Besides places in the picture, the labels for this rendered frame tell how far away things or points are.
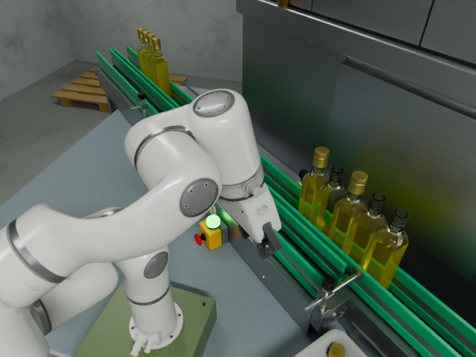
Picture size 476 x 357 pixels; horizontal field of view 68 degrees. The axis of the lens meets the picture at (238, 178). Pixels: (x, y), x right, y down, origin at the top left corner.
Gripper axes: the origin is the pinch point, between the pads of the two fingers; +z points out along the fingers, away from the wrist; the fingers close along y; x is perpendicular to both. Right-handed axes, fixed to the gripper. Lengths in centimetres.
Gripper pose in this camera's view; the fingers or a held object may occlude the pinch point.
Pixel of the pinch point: (257, 237)
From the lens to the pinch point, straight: 62.3
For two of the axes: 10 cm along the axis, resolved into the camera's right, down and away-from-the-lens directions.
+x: -8.1, 5.3, -2.5
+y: -5.5, -5.3, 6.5
